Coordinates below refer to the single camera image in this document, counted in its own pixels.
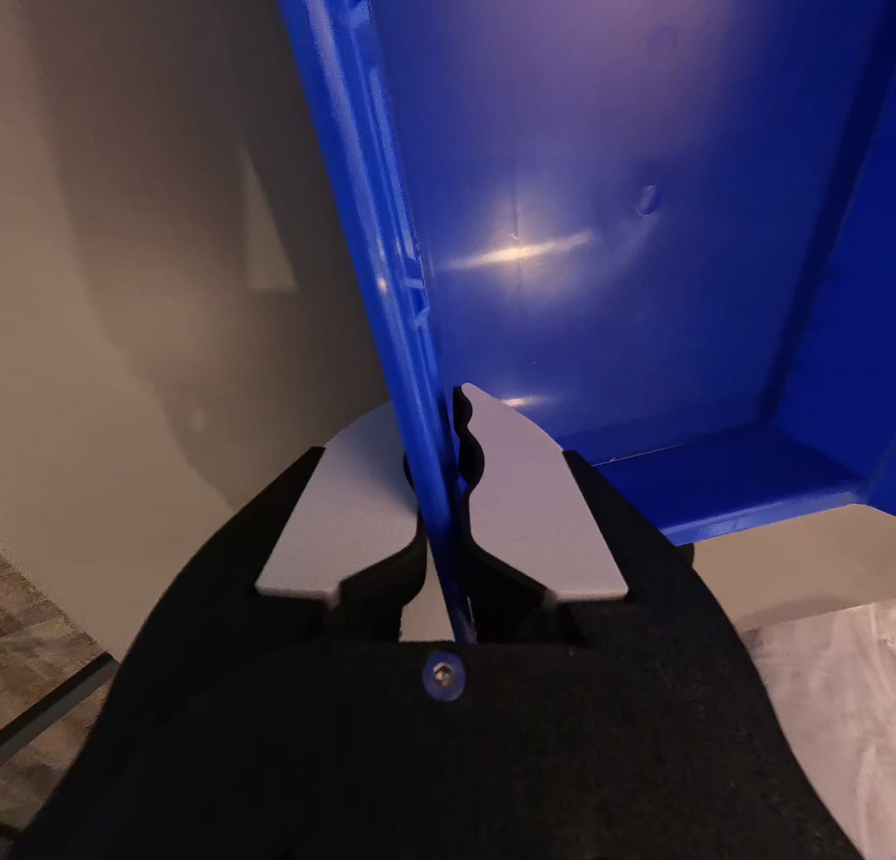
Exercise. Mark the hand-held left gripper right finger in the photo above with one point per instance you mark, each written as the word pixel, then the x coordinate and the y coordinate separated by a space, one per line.
pixel 539 517

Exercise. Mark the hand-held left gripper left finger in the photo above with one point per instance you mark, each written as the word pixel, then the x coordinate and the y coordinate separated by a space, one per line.
pixel 343 517

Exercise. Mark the blue plastic bin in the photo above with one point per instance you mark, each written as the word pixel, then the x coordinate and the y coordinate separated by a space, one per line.
pixel 630 139

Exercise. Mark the dark metal bar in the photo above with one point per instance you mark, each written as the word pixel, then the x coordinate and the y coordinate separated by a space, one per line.
pixel 56 706

